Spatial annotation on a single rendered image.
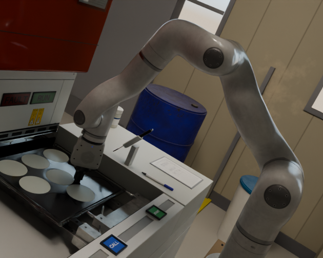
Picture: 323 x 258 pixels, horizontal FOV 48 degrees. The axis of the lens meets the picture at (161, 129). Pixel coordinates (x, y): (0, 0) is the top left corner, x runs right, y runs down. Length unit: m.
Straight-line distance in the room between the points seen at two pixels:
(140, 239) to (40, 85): 0.66
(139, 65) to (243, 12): 2.59
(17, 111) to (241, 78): 0.77
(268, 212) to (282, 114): 2.52
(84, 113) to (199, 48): 0.40
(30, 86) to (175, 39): 0.55
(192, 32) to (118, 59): 3.06
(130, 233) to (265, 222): 0.38
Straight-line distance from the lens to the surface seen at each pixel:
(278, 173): 0.99
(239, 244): 1.14
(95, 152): 1.26
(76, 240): 1.13
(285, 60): 3.50
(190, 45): 1.01
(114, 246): 1.01
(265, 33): 3.55
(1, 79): 1.25
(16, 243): 1.15
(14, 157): 1.38
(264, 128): 1.02
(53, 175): 1.33
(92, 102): 1.12
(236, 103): 1.02
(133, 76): 1.11
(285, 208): 1.00
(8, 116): 1.34
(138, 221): 1.16
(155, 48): 1.08
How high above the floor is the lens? 1.56
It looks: 17 degrees down
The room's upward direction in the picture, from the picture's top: 24 degrees clockwise
